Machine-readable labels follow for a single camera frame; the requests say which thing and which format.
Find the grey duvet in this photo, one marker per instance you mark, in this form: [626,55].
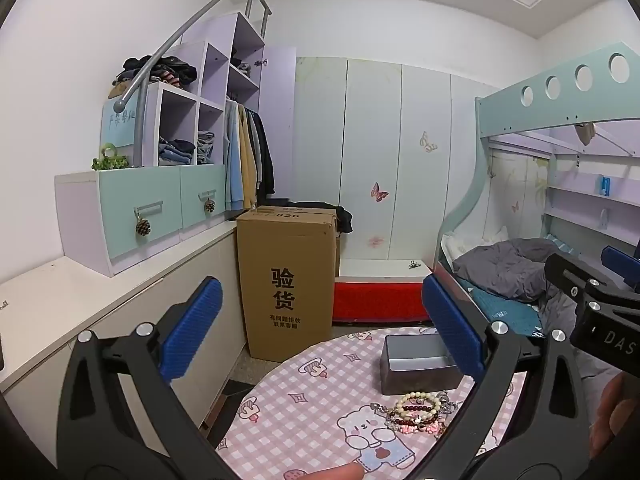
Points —
[505,265]

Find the pine cone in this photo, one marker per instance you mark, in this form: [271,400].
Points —
[143,227]
[210,206]

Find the white wall shelf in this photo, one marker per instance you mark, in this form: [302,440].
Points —
[590,202]

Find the grey metal tin box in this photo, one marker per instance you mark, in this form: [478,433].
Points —
[417,377]

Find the brown hanging item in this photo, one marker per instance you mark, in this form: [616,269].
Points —
[585,133]

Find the person's right hand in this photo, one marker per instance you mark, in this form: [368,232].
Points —
[609,420]

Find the folded light blue jeans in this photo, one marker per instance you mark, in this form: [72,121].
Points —
[205,147]

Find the small blue box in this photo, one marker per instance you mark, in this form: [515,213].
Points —
[605,186]

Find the black garment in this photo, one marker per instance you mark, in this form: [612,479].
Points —
[342,220]

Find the white drawer cabinet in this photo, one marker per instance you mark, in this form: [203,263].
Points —
[80,210]

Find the teal bed sheet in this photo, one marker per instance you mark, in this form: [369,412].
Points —
[505,312]

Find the teal bunk bed frame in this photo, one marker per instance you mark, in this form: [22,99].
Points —
[540,102]

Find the red butterfly sticker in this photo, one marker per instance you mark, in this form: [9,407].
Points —
[378,192]

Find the green hair claw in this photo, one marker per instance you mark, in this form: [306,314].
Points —
[107,162]

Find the purple cube shelf cabinet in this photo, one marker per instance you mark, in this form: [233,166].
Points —
[215,55]

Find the pale pink butterfly sticker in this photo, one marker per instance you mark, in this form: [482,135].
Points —
[375,241]

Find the wide teal drawer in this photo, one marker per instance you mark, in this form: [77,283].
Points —
[125,195]

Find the large cardboard box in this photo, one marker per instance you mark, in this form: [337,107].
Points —
[285,285]

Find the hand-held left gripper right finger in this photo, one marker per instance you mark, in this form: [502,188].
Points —
[452,330]

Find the black hanging jacket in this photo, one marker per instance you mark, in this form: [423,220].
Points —
[265,160]

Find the pile of dark clothes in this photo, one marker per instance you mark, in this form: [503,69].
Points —
[165,70]

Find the cream butterfly sticker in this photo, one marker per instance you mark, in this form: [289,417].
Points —
[429,142]

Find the pink checked tablecloth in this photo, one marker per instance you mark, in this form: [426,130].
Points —
[310,410]

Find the light blue hanging jacket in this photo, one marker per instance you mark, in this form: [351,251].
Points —
[231,160]

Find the yellow hanging jacket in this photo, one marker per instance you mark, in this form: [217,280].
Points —
[247,160]

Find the white pillow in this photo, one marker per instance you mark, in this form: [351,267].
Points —
[470,245]

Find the narrow teal drawer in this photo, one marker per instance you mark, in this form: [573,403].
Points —
[200,185]

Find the red low bench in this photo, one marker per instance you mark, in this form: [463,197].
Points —
[380,300]

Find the grey metal handrail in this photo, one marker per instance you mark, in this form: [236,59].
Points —
[200,20]

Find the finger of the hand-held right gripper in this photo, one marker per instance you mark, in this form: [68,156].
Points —
[565,272]
[622,262]

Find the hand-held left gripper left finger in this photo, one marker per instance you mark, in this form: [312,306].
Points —
[192,327]

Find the folded dark blue jeans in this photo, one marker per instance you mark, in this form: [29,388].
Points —
[175,152]

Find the beige low cabinet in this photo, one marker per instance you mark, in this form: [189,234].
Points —
[75,285]

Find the person's left hand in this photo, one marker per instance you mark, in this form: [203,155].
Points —
[340,472]

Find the white wardrobe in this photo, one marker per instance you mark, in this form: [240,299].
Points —
[370,125]

